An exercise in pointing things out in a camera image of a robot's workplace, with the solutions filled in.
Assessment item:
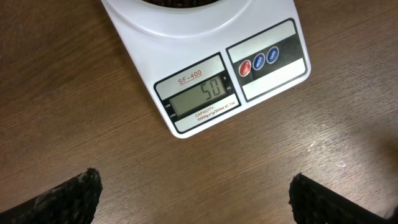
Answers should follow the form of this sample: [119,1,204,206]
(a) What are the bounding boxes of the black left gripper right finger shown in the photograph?
[289,173,389,224]

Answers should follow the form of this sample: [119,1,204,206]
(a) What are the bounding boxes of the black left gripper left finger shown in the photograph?
[1,168,103,224]

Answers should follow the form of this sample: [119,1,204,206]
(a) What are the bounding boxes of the white digital kitchen scale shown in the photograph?
[103,0,311,139]

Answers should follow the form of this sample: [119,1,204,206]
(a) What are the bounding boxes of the white bowl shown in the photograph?
[141,0,221,11]

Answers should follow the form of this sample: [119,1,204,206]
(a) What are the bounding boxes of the red beans in bowl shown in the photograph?
[143,0,218,8]

